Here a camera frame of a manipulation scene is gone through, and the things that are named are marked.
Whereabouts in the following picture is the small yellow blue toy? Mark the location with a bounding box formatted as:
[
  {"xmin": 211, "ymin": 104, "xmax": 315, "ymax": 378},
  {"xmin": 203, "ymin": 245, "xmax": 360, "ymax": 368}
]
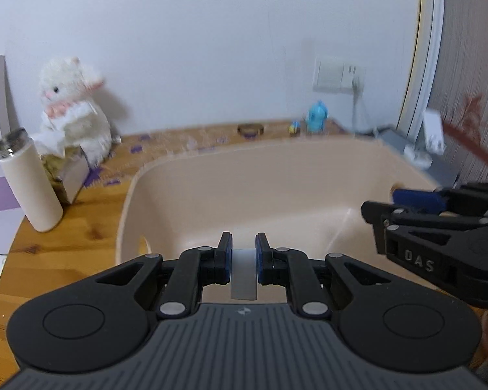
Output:
[{"xmin": 288, "ymin": 121, "xmax": 301, "ymax": 136}]

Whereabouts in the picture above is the tissue box with tissues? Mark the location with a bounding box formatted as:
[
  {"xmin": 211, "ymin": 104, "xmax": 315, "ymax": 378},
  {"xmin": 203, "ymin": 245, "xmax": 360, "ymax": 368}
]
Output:
[{"xmin": 31, "ymin": 130, "xmax": 89, "ymax": 205}]

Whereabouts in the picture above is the white wall socket panel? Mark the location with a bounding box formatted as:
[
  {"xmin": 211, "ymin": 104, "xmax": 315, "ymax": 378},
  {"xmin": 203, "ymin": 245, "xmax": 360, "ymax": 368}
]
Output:
[{"xmin": 312, "ymin": 57, "xmax": 366, "ymax": 94}]

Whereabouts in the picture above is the black hair tie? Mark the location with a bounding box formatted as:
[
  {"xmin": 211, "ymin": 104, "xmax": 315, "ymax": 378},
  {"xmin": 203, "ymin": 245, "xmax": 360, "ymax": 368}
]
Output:
[{"xmin": 236, "ymin": 122, "xmax": 265, "ymax": 137}]

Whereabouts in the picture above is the blue cartoon figurine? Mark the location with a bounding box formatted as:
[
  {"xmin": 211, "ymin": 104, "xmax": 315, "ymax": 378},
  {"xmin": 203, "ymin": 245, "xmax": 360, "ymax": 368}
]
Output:
[{"xmin": 306, "ymin": 101, "xmax": 328, "ymax": 134}]

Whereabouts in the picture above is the beige plastic storage basket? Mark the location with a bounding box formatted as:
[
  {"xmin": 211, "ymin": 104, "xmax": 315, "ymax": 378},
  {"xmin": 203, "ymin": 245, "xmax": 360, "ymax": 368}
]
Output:
[{"xmin": 115, "ymin": 136, "xmax": 435, "ymax": 276}]

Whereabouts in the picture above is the white plush lamb toy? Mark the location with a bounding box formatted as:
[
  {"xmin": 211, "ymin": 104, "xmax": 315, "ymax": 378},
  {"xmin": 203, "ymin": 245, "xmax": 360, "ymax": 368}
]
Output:
[{"xmin": 39, "ymin": 57, "xmax": 113, "ymax": 167}]

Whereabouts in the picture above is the white door frame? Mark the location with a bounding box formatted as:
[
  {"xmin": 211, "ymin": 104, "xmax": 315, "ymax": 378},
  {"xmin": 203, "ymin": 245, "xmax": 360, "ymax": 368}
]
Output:
[{"xmin": 397, "ymin": 0, "xmax": 444, "ymax": 142}]

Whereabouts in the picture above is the cream thermos bottle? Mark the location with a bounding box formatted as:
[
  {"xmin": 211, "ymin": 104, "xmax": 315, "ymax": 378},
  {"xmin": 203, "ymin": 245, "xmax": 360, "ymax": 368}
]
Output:
[{"xmin": 0, "ymin": 129, "xmax": 63, "ymax": 232}]

